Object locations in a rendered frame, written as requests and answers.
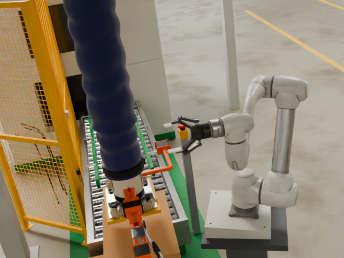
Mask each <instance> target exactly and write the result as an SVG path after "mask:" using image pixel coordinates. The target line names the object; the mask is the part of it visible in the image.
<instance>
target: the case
mask: <svg viewBox="0 0 344 258"><path fill-rule="evenodd" d="M156 195H157V198H158V201H159V204H160V208H161V213H157V214H153V215H149V216H145V217H144V216H142V221H143V220H145V224H146V230H147V234H148V236H149V237H150V239H151V240H152V241H155V243H156V244H157V246H158V247H159V249H160V250H161V251H160V253H161V255H162V256H163V258H181V253H180V249H179V245H178V241H177V237H176V233H175V229H174V226H173V222H172V219H171V215H170V211H169V206H168V202H167V199H166V195H165V191H164V190H161V191H156ZM102 225H103V258H134V257H135V256H134V255H133V251H132V246H134V242H133V240H132V239H133V237H132V235H131V234H132V232H131V227H130V223H129V219H126V221H124V222H119V223H115V224H111V225H108V224H107V219H106V212H105V204H104V202H102ZM148 244H149V243H148ZM149 248H150V252H151V256H152V258H158V257H157V256H156V254H155V253H154V251H153V248H152V247H151V245H150V244H149Z"/></svg>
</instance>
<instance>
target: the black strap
mask: <svg viewBox="0 0 344 258"><path fill-rule="evenodd" d="M144 164H146V161H145V157H144V155H142V154H141V161H140V162H139V163H138V164H137V165H136V166H134V167H132V168H130V169H128V170H124V171H109V170H107V169H106V167H105V166H104V164H103V163H102V170H103V173H104V174H105V175H106V176H108V177H110V178H116V179H118V178H126V177H130V176H133V175H135V174H136V173H138V172H139V171H140V170H141V169H143V167H144Z"/></svg>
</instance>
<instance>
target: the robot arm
mask: <svg viewBox="0 0 344 258"><path fill-rule="evenodd" d="M308 96H309V84H308V83H307V82H306V81H304V80H302V79H300V78H297V77H294V76H285V75H278V76H275V75H259V76H257V77H255V78H254V79H253V80H252V81H251V83H250V84H249V87H248V90H247V95H246V98H245V102H244V107H243V112H242V113H233V114H229V115H226V116H224V117H221V118H217V119H212V120H209V122H205V123H201V124H199V119H198V118H189V117H185V116H181V115H179V116H178V119H177V120H173V121H171V123H167V124H163V126H164V128H167V127H172V126H177V125H179V124H181V125H183V126H185V127H187V128H189V129H190V132H191V138H190V140H189V141H188V142H187V143H186V144H185V145H184V146H183V147H177V148H173V149H168V150H167V152H168V154H171V153H176V154H178V153H183V154H184V155H185V156H186V155H187V154H189V153H190V152H192V151H193V150H194V149H196V148H197V147H199V146H202V143H201V140H202V139H207V138H211V137H212V138H213V139H214V138H219V137H224V139H225V155H226V160H227V163H228V165H229V167H230V168H231V169H233V170H236V171H238V172H237V173H236V175H235V177H234V179H233V181H232V187H231V195H232V198H231V201H232V203H231V209H230V212H229V214H228V215H229V216H230V217H243V218H253V219H258V218H259V205H260V204H262V205H266V206H271V207H277V208H288V207H292V206H295V205H297V204H298V201H299V196H300V188H299V186H298V184H296V183H294V180H293V176H292V174H291V173H290V172H289V167H290V157H291V147H292V138H293V130H294V120H295V109H296V108H298V106H299V104H300V102H301V101H305V100H306V99H307V98H308ZM261 98H273V99H275V104H276V107H277V116H276V126H275V136H274V147H273V158H272V168H271V170H270V171H269V172H268V173H267V175H266V178H265V179H264V178H262V177H260V176H258V174H257V173H256V172H255V171H254V170H252V169H249V168H246V166H247V164H248V157H249V152H250V143H249V137H250V131H251V130H252V129H253V128H254V121H253V115H254V110H255V105H256V102H257V101H258V100H259V99H261ZM183 120H184V121H188V122H193V123H195V125H194V126H192V125H190V124H188V123H186V122H184V121H183ZM196 140H197V142H196V143H195V144H193V143H194V142H195V141H196ZM192 144H193V145H192ZM191 145H192V146H191Z"/></svg>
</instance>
